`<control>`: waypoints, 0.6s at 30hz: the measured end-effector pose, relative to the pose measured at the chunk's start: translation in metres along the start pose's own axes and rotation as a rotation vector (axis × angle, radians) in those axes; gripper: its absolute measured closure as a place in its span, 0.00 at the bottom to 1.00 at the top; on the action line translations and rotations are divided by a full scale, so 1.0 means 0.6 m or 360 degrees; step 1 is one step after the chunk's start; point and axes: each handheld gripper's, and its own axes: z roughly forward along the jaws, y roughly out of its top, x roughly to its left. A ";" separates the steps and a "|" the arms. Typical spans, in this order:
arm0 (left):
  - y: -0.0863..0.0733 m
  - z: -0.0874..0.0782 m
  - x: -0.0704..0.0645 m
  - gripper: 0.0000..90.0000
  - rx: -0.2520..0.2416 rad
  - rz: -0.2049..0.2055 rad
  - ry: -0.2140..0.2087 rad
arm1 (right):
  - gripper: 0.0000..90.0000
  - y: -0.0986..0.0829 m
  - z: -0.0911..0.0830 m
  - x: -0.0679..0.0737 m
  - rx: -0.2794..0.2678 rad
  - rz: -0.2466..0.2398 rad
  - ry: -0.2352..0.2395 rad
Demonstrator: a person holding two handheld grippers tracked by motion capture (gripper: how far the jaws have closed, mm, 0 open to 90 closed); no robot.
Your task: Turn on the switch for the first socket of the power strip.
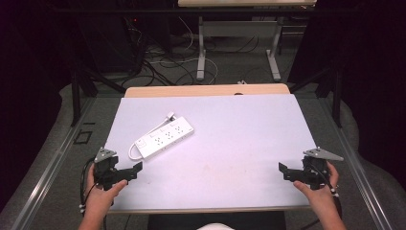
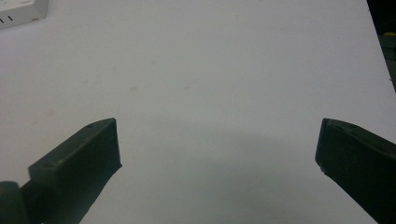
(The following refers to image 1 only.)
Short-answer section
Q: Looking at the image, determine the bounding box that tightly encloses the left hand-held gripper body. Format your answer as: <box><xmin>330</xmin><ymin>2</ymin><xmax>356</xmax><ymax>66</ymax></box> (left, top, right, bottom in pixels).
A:
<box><xmin>93</xmin><ymin>147</ymin><xmax>129</xmax><ymax>192</ymax></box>

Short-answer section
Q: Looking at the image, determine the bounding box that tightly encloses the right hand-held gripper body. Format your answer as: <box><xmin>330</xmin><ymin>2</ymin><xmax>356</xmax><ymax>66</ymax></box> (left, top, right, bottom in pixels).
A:
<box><xmin>301</xmin><ymin>147</ymin><xmax>345</xmax><ymax>191</ymax></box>

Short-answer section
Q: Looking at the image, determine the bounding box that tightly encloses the person's right hand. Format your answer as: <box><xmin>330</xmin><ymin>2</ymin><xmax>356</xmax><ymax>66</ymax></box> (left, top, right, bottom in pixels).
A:
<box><xmin>292</xmin><ymin>161</ymin><xmax>340</xmax><ymax>213</ymax></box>

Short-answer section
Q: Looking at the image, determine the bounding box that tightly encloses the person's left hand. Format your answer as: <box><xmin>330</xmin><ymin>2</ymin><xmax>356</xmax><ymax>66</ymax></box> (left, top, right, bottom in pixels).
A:
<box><xmin>83</xmin><ymin>163</ymin><xmax>128</xmax><ymax>219</ymax></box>

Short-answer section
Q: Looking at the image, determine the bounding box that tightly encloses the white power strip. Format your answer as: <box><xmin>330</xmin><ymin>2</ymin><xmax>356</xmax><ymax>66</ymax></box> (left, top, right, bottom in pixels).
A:
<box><xmin>134</xmin><ymin>116</ymin><xmax>195</xmax><ymax>160</ymax></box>

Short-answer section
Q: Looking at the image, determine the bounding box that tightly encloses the white table mat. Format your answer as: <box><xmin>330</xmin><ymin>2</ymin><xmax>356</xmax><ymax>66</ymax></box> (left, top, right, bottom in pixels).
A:
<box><xmin>103</xmin><ymin>93</ymin><xmax>318</xmax><ymax>212</ymax></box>

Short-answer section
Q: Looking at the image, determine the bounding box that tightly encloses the black metal stand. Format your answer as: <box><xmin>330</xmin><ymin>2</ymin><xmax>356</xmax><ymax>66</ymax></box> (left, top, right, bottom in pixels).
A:
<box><xmin>69</xmin><ymin>68</ymin><xmax>126</xmax><ymax>127</ymax></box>
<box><xmin>287</xmin><ymin>65</ymin><xmax>345</xmax><ymax>129</ymax></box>

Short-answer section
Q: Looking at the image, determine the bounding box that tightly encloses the person's white clothing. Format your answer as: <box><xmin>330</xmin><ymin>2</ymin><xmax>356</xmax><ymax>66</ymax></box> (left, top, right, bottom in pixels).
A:
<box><xmin>195</xmin><ymin>222</ymin><xmax>236</xmax><ymax>230</ymax></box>

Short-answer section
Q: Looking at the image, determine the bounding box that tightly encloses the wooden table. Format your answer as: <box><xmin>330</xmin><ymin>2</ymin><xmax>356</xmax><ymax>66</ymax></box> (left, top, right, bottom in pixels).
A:
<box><xmin>107</xmin><ymin>82</ymin><xmax>313</xmax><ymax>215</ymax></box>

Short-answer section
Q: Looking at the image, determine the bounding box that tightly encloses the white-framed desk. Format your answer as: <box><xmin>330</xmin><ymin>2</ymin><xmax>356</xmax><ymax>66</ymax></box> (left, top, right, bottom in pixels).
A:
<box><xmin>177</xmin><ymin>0</ymin><xmax>318</xmax><ymax>82</ymax></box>

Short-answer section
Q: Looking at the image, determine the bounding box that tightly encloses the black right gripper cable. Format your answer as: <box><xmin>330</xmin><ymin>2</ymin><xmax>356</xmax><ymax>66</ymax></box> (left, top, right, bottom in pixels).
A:
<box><xmin>308</xmin><ymin>162</ymin><xmax>343</xmax><ymax>219</ymax></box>

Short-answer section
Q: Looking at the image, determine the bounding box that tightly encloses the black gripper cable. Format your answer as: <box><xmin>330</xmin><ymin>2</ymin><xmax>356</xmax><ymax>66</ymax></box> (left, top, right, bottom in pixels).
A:
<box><xmin>308</xmin><ymin>162</ymin><xmax>343</xmax><ymax>219</ymax></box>
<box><xmin>79</xmin><ymin>156</ymin><xmax>98</xmax><ymax>215</ymax></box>

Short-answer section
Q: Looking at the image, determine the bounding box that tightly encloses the white power strip cable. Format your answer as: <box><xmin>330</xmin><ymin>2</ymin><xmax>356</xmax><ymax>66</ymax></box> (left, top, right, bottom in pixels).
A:
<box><xmin>127</xmin><ymin>116</ymin><xmax>170</xmax><ymax>162</ymax></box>

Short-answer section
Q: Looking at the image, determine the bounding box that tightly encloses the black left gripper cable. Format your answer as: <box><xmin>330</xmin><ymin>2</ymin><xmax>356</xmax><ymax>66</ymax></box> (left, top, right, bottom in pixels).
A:
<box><xmin>79</xmin><ymin>156</ymin><xmax>98</xmax><ymax>215</ymax></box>

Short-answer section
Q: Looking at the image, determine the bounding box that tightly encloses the aluminium floor rail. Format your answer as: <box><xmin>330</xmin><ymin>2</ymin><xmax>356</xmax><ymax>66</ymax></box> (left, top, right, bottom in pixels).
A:
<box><xmin>10</xmin><ymin>96</ymin><xmax>98</xmax><ymax>230</ymax></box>
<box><xmin>318</xmin><ymin>95</ymin><xmax>395</xmax><ymax>230</ymax></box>

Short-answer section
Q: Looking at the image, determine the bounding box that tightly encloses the bundle of black floor cables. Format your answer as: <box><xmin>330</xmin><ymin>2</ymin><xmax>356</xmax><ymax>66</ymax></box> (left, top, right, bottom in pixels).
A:
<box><xmin>123</xmin><ymin>17</ymin><xmax>199</xmax><ymax>88</ymax></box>

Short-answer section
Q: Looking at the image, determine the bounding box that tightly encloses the white floor cable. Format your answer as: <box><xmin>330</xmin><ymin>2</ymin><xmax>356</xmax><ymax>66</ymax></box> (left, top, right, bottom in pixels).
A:
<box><xmin>148</xmin><ymin>15</ymin><xmax>220</xmax><ymax>86</ymax></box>

